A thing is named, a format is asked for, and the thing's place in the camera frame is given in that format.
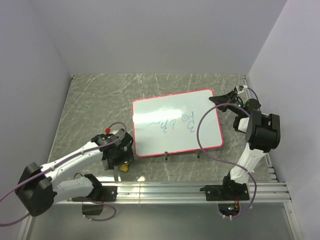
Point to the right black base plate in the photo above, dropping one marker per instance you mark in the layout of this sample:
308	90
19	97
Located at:
225	193

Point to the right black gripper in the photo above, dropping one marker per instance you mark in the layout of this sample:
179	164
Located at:
230	97

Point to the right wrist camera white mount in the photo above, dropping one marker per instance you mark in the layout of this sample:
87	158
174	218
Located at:
240	89

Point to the black whiteboard clip right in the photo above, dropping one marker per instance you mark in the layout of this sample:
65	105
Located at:
198	153

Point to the aluminium mounting rail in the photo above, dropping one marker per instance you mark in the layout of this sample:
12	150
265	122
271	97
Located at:
187	192

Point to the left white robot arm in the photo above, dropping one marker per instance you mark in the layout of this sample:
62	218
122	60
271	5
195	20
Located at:
42	186

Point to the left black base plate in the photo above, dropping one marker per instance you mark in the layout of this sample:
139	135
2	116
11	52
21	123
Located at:
106	193

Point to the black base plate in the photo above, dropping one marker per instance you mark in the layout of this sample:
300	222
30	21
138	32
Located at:
225	193
106	193

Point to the pink framed whiteboard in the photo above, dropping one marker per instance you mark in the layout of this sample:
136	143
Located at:
176	123

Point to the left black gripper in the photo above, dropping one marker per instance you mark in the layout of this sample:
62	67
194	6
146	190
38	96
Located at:
127	156

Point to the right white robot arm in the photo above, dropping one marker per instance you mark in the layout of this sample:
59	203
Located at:
262	134

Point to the yellow bone-shaped eraser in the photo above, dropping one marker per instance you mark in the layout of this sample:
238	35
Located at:
124	167

